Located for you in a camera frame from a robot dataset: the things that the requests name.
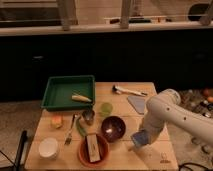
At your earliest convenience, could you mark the purple bowl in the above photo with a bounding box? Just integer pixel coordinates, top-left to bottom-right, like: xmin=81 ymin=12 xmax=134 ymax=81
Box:
xmin=101 ymin=116 xmax=126 ymax=143

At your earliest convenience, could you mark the wooden block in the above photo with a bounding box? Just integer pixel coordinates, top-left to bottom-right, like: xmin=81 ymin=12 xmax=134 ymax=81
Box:
xmin=86 ymin=134 xmax=100 ymax=163

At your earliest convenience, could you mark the orange yellow toy fruit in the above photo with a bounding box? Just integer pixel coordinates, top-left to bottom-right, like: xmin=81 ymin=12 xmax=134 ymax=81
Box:
xmin=51 ymin=115 xmax=63 ymax=129

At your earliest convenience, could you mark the blue sponge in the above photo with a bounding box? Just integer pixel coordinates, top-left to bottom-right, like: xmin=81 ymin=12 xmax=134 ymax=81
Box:
xmin=131 ymin=130 xmax=149 ymax=148

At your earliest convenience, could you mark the grey folded cloth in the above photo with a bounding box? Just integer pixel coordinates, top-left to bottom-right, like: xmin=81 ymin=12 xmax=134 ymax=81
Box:
xmin=127 ymin=96 xmax=145 ymax=115

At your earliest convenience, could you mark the white cup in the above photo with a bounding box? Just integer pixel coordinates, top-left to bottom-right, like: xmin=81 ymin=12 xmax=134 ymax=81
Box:
xmin=38 ymin=137 xmax=59 ymax=159

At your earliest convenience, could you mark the silver fork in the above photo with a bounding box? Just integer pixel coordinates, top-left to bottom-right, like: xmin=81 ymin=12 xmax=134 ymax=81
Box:
xmin=64 ymin=114 xmax=80 ymax=145

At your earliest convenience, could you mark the yellow corn cob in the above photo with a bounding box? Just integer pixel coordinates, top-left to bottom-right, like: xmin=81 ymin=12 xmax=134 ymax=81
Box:
xmin=71 ymin=95 xmax=92 ymax=103

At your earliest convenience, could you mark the green pepper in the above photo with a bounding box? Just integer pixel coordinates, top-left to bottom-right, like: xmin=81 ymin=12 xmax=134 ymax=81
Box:
xmin=76 ymin=118 xmax=87 ymax=137

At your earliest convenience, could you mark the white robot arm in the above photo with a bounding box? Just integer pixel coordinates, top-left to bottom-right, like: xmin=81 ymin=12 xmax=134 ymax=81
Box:
xmin=139 ymin=89 xmax=213 ymax=146

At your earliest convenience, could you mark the small green cup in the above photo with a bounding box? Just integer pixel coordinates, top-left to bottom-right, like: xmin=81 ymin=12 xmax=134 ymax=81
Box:
xmin=100 ymin=102 xmax=113 ymax=117

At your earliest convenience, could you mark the green plastic tray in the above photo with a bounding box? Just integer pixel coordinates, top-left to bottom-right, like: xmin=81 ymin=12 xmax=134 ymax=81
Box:
xmin=42 ymin=75 xmax=95 ymax=111

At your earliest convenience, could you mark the orange terracotta bowl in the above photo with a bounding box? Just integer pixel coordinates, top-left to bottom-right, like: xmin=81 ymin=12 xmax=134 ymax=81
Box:
xmin=78 ymin=133 xmax=109 ymax=168

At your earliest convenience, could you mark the small metal cup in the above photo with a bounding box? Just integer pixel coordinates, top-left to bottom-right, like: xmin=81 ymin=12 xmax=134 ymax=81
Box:
xmin=82 ymin=110 xmax=95 ymax=126

